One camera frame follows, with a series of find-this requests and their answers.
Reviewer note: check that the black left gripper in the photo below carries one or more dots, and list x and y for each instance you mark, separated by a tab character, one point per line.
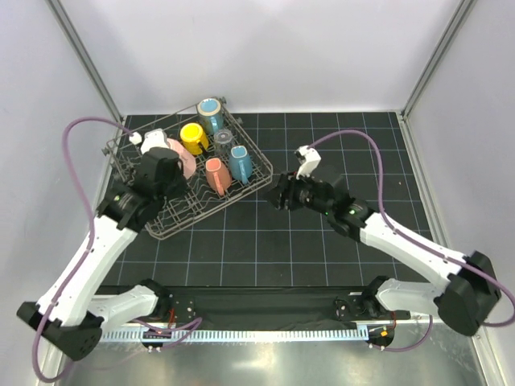
181	182

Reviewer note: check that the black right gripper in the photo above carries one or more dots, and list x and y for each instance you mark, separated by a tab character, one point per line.
285	189

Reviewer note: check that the pink mug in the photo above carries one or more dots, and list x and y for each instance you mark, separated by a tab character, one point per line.
188	160
218	176

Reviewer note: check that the blue flower mug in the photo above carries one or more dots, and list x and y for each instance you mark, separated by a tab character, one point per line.
240	164

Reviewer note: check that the yellow mug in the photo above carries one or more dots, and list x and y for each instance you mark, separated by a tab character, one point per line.
194	138

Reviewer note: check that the clear glass cup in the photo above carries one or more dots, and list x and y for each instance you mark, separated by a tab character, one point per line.
223	142

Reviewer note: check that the blue butterfly mug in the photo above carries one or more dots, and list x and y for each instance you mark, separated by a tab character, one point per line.
210	114

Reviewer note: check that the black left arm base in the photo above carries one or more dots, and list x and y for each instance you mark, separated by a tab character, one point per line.
177	301

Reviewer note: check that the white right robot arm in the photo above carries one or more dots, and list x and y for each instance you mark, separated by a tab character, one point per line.
456	288

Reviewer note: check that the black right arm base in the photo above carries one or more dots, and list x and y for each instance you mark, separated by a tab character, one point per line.
354	308

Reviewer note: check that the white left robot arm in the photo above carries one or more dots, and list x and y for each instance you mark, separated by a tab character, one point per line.
65	315

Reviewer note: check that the black grid mat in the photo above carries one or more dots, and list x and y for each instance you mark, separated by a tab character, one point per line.
252	244

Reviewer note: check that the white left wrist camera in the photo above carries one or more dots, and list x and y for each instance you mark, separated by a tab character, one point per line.
151	139

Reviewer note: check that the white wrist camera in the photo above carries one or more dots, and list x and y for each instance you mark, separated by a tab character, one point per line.
309	160
151	139

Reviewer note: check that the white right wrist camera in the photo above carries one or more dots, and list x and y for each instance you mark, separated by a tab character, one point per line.
309	160

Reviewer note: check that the grey wire dish rack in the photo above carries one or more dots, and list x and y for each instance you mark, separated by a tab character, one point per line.
201	201

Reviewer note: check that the white slotted cable duct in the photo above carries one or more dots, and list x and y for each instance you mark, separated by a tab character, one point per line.
139	334

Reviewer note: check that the aluminium frame post left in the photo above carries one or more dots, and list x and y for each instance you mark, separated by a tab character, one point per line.
77	45

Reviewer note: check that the aluminium frame post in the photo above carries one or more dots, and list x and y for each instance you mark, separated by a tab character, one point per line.
77	45
447	38

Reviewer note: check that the aluminium frame post right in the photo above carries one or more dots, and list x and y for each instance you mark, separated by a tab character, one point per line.
447	38

